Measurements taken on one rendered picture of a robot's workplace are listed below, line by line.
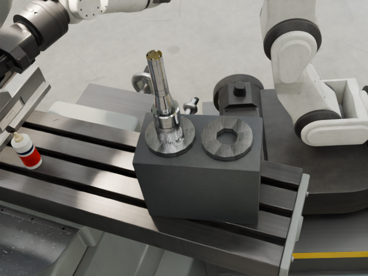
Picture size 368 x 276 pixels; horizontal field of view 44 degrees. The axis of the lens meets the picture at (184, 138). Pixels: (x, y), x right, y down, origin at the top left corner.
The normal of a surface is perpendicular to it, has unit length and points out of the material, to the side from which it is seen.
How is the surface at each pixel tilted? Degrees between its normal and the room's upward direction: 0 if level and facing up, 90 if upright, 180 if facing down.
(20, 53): 45
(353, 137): 90
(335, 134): 90
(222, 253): 90
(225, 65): 0
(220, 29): 0
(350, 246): 0
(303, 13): 90
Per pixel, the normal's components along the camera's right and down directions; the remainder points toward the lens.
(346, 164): -0.11, -0.62
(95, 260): 0.93, 0.20
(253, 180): -0.15, 0.78
